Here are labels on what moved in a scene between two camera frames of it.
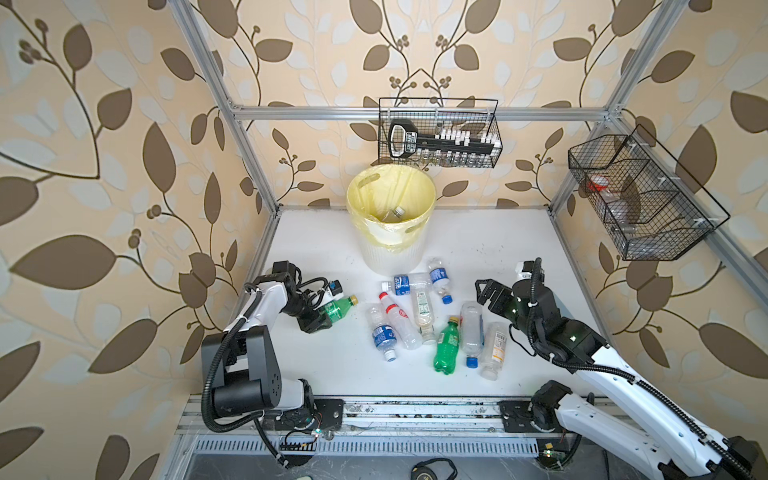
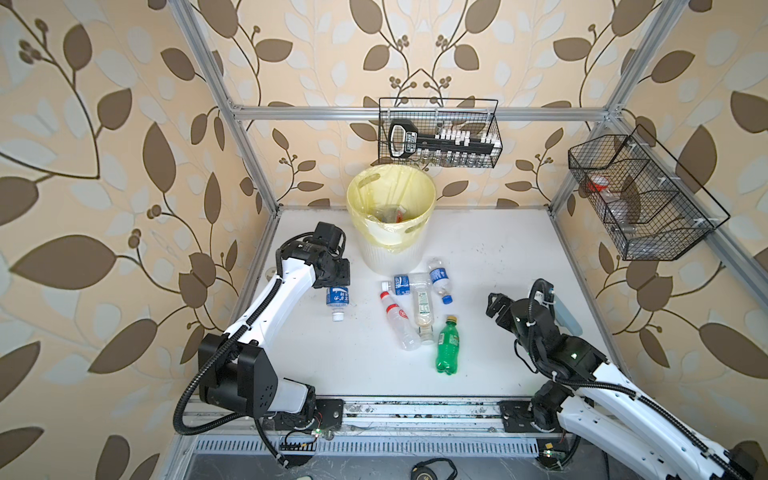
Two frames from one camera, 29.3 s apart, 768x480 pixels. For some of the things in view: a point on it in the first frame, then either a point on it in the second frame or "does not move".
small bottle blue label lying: (407, 284) does not move
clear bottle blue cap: (472, 332) to (390, 213)
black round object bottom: (421, 472) does not move
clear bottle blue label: (384, 334) to (337, 298)
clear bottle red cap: (402, 321) does not move
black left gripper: (312, 322) to (343, 274)
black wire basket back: (433, 132) does not move
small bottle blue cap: (439, 277) does not move
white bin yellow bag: (388, 206) does not move
